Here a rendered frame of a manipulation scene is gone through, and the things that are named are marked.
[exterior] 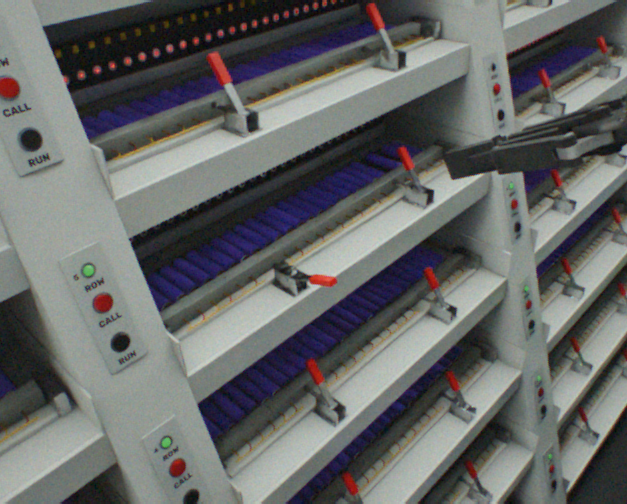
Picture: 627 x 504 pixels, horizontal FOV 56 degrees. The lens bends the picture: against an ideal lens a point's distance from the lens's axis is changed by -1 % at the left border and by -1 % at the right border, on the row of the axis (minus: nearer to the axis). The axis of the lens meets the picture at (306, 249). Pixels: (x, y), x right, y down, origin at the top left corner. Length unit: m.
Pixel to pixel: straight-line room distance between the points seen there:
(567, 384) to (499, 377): 0.32
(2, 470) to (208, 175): 0.34
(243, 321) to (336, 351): 0.23
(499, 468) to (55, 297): 0.95
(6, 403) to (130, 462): 0.13
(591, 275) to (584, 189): 0.20
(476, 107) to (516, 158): 0.44
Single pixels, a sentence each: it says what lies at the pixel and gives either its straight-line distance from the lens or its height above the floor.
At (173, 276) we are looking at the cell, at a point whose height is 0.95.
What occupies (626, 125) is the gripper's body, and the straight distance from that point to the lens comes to 0.52.
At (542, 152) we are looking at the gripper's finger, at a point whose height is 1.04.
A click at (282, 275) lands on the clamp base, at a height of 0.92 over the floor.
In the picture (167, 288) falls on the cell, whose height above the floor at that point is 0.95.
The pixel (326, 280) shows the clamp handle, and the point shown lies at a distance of 0.67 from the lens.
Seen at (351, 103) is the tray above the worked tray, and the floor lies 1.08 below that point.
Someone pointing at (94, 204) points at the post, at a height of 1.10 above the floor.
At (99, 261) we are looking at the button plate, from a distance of 0.57.
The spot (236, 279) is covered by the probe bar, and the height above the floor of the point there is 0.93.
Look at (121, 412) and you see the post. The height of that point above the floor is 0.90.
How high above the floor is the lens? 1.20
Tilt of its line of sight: 21 degrees down
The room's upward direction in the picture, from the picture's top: 16 degrees counter-clockwise
